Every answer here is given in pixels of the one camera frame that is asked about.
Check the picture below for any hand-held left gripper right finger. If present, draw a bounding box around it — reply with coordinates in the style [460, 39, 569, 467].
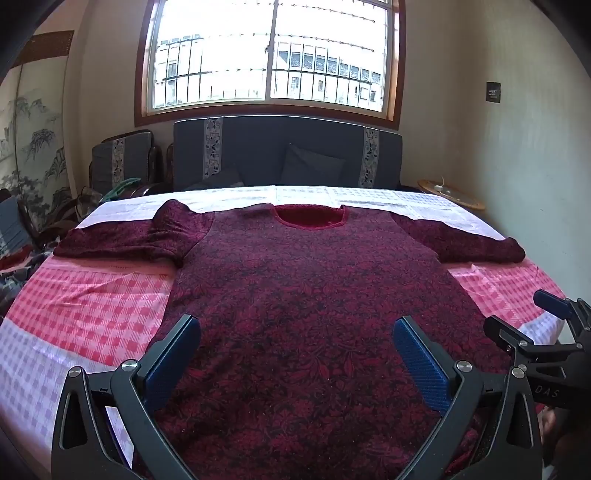
[392, 315, 543, 480]

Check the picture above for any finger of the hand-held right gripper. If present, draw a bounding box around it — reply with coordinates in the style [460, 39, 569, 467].
[533, 289, 591, 334]
[483, 315, 529, 357]

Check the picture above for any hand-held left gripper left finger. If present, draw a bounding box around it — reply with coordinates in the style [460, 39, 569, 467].
[51, 314, 204, 480]

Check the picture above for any dark red patterned sweater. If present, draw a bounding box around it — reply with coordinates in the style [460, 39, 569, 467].
[54, 199, 527, 480]

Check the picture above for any green clothes hanger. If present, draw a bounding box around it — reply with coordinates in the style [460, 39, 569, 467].
[110, 177, 142, 200]

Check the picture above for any pink checked bed sheet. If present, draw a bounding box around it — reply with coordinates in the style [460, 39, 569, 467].
[0, 185, 568, 464]

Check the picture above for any round wooden table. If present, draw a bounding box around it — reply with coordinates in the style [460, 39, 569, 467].
[417, 178, 487, 212]

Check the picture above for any armchair with grey cushion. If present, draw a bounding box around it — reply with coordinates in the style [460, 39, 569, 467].
[87, 130, 174, 200]

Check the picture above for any dark grey cushion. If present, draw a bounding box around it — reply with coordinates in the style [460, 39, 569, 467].
[280, 143, 347, 188]

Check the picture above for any painted landscape folding screen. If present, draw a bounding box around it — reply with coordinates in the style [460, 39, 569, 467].
[0, 31, 75, 232]

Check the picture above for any barred window with wooden frame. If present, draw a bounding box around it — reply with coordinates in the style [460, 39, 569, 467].
[135, 0, 407, 130]

